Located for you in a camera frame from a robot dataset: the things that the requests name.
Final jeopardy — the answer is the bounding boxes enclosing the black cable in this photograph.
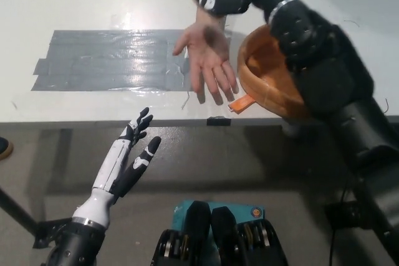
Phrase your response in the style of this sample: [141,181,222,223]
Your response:
[330,184,352,266]

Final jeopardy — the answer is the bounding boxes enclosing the grey duct tape patch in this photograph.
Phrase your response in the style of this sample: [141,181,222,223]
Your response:
[30,29,196,92]

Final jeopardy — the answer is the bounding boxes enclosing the black robot torso blocks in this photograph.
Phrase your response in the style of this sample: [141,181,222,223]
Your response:
[151,200,288,266]

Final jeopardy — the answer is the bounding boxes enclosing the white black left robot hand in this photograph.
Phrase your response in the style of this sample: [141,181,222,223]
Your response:
[72,107,162,228]

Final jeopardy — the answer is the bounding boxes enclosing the bare person hand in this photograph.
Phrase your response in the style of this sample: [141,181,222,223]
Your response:
[172,9,241,107]

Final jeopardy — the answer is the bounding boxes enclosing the black table leg with foot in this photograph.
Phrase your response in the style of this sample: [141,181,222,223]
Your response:
[0,184,74,249]

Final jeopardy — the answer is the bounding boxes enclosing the orange plush basket plate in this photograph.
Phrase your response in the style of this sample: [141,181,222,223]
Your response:
[226,24,313,121]

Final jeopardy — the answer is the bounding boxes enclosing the dark shoe with tan sole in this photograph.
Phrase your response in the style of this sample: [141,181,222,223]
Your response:
[0,136,14,161]

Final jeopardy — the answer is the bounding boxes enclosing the black clip on desk edge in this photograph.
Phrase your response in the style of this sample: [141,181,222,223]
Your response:
[206,116,231,126]

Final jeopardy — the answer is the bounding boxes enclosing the teal cardboard box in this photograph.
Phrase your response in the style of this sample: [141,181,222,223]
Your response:
[173,199,266,242]

